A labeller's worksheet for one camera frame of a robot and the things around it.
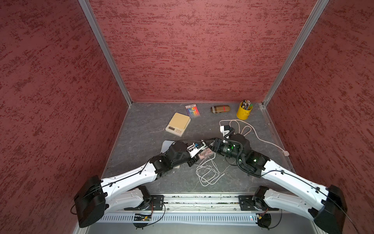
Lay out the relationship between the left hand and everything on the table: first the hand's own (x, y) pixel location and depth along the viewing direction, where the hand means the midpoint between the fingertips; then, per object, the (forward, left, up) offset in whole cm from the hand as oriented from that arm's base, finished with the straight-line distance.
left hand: (199, 151), depth 76 cm
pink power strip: (+5, -4, -13) cm, 15 cm away
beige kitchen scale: (+28, +14, -14) cm, 34 cm away
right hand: (0, -2, +5) cm, 5 cm away
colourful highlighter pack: (+43, +4, -15) cm, 45 cm away
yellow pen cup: (+36, -34, -10) cm, 50 cm away
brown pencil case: (+43, -19, -14) cm, 49 cm away
